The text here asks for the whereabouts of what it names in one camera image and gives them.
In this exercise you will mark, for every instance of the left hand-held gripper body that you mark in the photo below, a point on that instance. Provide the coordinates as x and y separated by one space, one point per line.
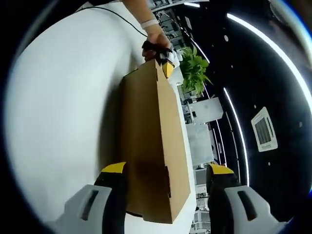
175 58

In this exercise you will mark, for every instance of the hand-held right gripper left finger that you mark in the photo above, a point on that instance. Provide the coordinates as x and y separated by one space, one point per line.
83 209

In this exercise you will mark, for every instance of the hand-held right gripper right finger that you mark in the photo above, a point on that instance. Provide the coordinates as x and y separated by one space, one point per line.
231 209

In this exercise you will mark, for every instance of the brown cardboard shoe box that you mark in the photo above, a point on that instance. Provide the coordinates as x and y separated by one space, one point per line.
146 122

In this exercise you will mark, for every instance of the person's left hand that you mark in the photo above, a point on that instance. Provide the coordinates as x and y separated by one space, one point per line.
161 41

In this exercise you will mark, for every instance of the green plant in white pot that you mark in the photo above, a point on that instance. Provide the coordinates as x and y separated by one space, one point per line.
195 73

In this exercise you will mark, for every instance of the curved ceiling light strip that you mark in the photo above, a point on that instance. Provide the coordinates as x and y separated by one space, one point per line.
226 92

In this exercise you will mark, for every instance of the straight ceiling light strip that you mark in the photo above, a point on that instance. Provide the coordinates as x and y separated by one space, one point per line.
234 17

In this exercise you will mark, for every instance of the frosted partition panel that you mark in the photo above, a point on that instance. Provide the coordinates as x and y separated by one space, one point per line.
200 143

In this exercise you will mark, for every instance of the ceiling air conditioner vent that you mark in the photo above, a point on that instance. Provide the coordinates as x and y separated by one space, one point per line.
264 129

